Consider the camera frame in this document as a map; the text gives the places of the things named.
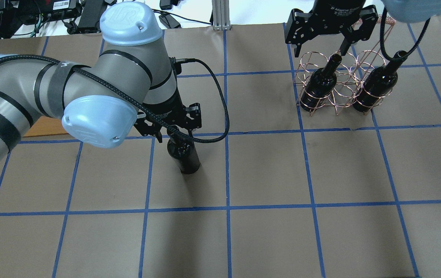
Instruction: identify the aluminium frame post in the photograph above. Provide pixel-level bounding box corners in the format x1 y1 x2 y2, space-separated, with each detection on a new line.
212 0 232 31

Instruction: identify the copper wire bottle basket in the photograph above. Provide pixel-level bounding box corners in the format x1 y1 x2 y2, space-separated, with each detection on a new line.
293 36 388 116

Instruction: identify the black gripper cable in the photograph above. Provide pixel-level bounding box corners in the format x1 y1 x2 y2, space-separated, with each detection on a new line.
380 8 431 62

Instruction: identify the wooden tray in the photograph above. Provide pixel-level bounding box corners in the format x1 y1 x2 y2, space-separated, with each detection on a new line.
23 116 68 137

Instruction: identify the black power adapter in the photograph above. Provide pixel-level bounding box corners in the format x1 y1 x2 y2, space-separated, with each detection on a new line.
159 14 182 29

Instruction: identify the dark wine bottle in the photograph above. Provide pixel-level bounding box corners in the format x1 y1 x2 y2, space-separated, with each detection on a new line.
300 53 342 113
353 51 407 113
166 134 201 175

